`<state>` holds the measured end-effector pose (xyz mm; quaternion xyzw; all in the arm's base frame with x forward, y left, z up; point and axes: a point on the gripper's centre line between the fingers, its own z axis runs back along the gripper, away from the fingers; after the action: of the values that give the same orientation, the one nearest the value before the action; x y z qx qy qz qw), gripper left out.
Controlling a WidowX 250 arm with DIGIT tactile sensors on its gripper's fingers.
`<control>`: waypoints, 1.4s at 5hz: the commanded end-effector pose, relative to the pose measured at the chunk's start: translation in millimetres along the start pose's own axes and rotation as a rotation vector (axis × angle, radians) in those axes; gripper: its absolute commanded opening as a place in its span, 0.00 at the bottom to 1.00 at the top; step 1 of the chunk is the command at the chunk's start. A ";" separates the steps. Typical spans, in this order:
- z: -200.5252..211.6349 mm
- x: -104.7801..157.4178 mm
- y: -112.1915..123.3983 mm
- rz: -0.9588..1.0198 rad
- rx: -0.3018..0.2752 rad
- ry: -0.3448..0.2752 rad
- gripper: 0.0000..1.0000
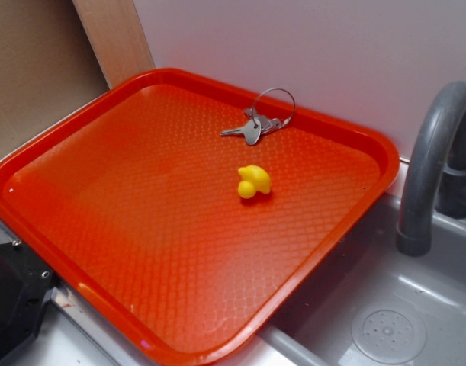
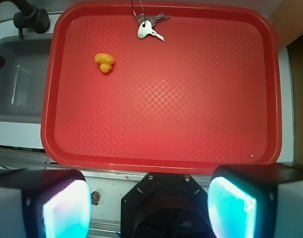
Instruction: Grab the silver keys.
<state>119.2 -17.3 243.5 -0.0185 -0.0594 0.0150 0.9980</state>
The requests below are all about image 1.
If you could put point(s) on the wooden board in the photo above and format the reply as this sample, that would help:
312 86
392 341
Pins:
116 35

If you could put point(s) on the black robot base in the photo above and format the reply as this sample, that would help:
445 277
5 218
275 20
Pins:
26 284

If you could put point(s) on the red plastic tray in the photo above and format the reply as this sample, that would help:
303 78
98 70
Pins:
133 202

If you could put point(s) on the silver keys on ring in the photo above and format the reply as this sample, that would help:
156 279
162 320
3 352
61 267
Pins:
259 125

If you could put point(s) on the grey plastic faucet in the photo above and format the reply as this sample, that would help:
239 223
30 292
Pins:
436 176

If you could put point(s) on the yellow rubber duck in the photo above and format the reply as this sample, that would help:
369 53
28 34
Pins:
254 179

